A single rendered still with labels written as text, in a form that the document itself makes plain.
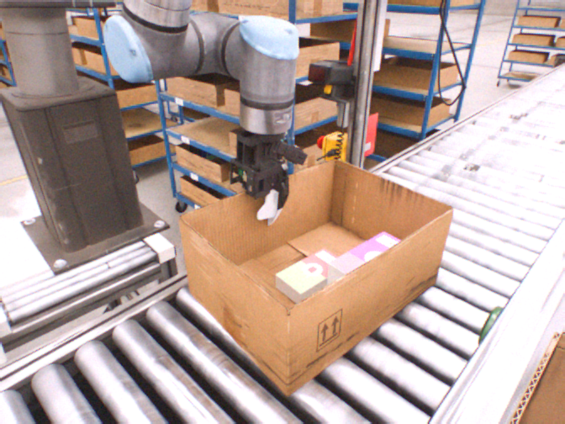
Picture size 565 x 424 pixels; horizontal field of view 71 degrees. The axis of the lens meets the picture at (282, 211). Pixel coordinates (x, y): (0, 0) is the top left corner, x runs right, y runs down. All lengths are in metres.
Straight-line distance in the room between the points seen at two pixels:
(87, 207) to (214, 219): 0.31
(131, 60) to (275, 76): 0.21
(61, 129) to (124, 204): 0.21
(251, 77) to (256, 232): 0.32
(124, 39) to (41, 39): 0.28
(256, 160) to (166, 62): 0.21
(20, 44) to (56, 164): 0.22
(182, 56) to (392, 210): 0.49
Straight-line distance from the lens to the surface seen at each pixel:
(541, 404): 0.41
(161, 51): 0.63
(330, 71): 1.01
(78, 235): 0.95
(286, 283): 0.74
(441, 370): 0.72
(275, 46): 0.63
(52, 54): 0.89
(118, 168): 0.93
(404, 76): 2.42
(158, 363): 0.69
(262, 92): 0.65
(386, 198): 0.84
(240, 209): 0.77
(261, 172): 0.70
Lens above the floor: 1.27
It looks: 31 degrees down
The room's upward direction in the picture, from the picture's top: straight up
